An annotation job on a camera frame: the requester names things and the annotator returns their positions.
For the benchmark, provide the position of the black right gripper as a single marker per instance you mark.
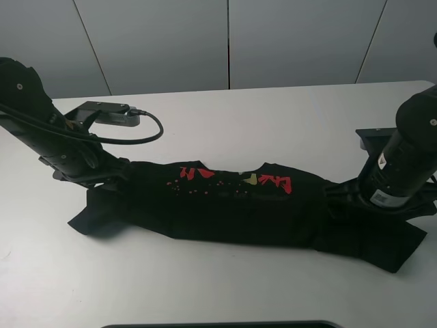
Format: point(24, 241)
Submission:
point(345, 200)

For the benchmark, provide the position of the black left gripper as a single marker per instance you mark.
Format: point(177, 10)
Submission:
point(88, 166)

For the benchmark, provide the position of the black printed t-shirt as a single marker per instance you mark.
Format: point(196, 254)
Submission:
point(273, 205)

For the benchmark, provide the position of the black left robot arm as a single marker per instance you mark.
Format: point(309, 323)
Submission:
point(22, 91)

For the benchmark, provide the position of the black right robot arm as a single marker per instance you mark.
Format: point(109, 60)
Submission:
point(398, 177)

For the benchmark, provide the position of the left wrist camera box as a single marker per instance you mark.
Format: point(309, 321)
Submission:
point(108, 113)

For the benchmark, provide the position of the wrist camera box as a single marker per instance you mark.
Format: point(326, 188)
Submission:
point(374, 139)
point(108, 113)

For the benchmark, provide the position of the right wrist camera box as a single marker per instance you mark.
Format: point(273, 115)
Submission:
point(374, 139)

